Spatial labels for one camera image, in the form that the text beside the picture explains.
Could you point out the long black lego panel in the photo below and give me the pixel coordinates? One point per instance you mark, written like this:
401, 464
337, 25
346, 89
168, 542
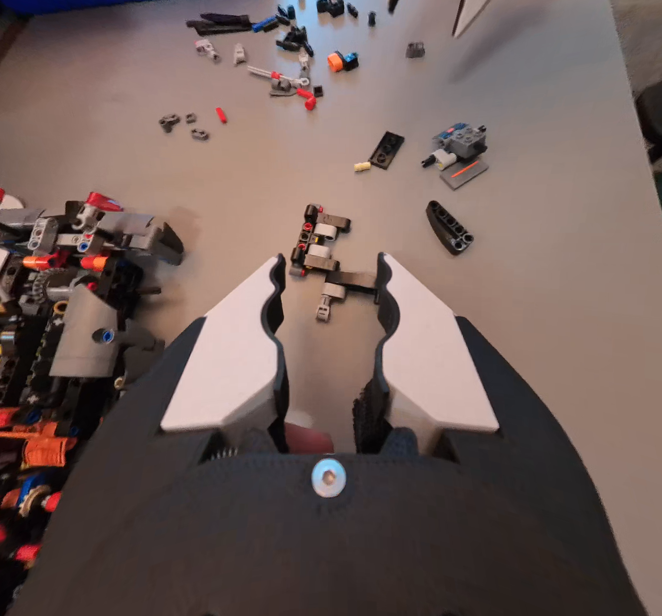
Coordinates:
222, 24

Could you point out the blue lego pin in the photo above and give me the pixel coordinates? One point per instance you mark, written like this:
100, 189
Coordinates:
265, 23

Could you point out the dark grey lego liftarm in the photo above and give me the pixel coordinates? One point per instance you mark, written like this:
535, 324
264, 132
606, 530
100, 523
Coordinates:
200, 135

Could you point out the black curved lego panel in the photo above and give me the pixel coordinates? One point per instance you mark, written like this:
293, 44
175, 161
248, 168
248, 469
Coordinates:
450, 228

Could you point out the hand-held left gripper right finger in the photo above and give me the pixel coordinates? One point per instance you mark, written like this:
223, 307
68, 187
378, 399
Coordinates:
439, 368

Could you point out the grey orange-striped lego assembly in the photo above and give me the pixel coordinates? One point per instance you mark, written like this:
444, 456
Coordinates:
463, 143

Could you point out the red lego axle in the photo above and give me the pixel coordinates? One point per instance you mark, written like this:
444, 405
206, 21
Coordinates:
221, 115

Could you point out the orange blue black lego assembly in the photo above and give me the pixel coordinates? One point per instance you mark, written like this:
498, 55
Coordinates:
336, 61

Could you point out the black beam white connector lego assembly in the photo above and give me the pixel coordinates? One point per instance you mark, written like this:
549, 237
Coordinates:
357, 280

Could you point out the white flat object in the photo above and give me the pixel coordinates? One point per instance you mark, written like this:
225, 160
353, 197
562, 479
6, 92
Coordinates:
10, 202

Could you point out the black lego plate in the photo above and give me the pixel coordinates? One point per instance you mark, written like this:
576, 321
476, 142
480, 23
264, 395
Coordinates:
387, 150

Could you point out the dark grey lego connector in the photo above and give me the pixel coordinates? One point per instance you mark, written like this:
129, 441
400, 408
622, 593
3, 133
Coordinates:
168, 123

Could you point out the light grey lego piece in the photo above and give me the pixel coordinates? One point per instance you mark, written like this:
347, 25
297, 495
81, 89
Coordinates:
239, 53

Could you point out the black frame red pins lego assembly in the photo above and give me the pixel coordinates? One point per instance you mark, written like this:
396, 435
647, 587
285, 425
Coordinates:
320, 264

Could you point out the lego technic car model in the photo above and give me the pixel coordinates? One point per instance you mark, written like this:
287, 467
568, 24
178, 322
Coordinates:
82, 332

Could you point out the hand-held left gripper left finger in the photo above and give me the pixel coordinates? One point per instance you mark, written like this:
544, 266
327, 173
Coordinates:
222, 368

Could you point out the light grey lego connector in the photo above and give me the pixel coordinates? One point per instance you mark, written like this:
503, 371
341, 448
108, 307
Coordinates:
304, 60

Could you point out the dark grey lego block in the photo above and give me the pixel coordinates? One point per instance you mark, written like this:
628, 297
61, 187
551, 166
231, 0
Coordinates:
415, 50

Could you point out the grey axle red bush assembly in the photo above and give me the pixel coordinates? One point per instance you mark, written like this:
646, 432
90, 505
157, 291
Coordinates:
282, 88

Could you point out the red bent lego piece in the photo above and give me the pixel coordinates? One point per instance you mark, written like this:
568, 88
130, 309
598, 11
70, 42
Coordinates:
309, 104

